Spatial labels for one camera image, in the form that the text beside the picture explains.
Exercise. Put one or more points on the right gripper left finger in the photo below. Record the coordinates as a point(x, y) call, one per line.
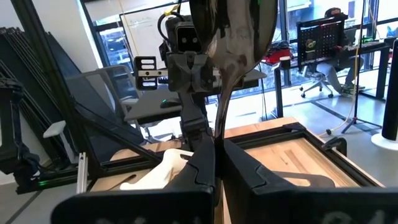
point(155, 208)

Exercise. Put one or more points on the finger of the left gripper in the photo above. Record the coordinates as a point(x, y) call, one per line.
point(181, 73)
point(199, 74)

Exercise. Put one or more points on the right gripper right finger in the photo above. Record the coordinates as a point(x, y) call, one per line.
point(311, 208)

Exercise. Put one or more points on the dark grey plastic bin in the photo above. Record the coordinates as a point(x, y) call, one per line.
point(323, 182)

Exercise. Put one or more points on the white plastic bin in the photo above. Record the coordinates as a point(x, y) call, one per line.
point(155, 177)

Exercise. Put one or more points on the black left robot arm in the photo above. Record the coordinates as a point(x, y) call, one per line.
point(194, 124)

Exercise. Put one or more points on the black lit computer mouse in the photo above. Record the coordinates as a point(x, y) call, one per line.
point(171, 104)

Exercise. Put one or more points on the dark grey desk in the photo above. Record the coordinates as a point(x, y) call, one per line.
point(256, 77)
point(146, 109)

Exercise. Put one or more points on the glass whiteboard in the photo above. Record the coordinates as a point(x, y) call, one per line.
point(140, 37)

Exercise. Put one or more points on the grey mesh office chair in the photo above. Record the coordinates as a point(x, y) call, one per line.
point(102, 81)

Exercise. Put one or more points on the yellow tape tag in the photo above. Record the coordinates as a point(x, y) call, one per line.
point(171, 11)

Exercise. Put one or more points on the black table clamp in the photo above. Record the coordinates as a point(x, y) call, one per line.
point(340, 146)

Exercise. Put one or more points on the red tool case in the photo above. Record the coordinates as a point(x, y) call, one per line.
point(276, 56)

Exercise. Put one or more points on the silver aluminium bar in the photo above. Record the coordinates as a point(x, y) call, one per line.
point(81, 174)

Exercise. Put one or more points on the black desk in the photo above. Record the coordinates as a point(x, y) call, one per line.
point(279, 93)

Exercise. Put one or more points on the white office chair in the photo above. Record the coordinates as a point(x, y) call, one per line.
point(317, 81)

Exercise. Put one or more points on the black pegboard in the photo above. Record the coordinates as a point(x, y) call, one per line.
point(326, 43)

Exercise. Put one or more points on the black pole with white base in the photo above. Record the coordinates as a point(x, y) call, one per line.
point(391, 93)

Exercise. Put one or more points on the person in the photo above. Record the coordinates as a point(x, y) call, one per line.
point(345, 71)

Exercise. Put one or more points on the stack of black frames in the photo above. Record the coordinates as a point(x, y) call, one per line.
point(18, 56)

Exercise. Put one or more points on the black tripod stand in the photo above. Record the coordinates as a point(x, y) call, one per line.
point(359, 65)

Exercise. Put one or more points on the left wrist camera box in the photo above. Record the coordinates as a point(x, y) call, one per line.
point(188, 34)

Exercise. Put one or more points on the black aluminium table frame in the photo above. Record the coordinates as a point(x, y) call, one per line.
point(298, 130)

